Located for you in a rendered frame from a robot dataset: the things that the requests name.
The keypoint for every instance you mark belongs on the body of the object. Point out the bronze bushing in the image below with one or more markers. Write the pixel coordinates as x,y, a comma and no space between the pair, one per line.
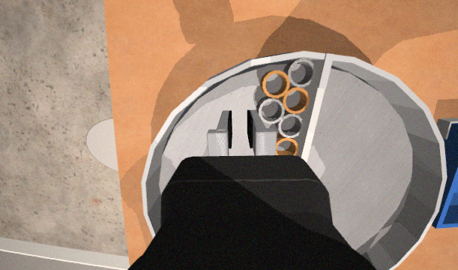
303,103
292,150
285,84

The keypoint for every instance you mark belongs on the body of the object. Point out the grey metal bushing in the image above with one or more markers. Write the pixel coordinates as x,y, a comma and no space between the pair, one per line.
295,130
310,72
277,116

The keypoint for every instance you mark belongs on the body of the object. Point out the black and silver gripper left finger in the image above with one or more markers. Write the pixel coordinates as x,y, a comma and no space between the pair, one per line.
220,140

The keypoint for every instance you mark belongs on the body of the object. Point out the blue crate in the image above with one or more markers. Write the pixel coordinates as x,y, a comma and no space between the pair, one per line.
449,206

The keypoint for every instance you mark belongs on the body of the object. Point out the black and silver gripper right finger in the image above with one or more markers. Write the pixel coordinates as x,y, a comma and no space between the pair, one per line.
262,140

